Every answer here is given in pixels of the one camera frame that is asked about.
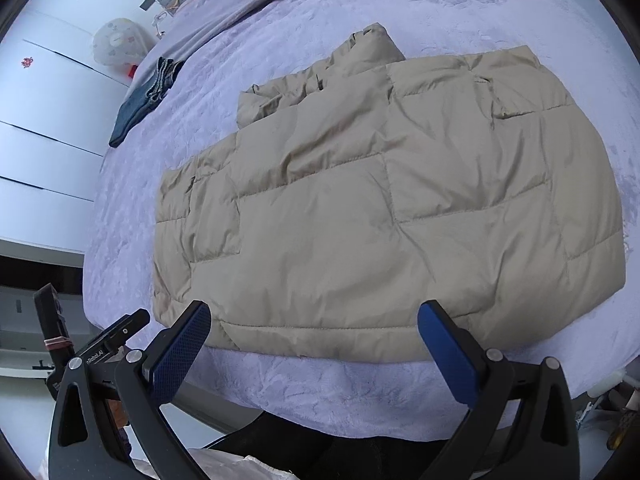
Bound beige puffer jacket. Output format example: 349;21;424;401
152;24;626;363

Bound white wardrobe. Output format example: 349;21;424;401
1;6;129;268

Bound folded blue jeans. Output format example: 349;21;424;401
108;58;184;148

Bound lavender bed blanket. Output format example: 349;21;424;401
82;0;639;441

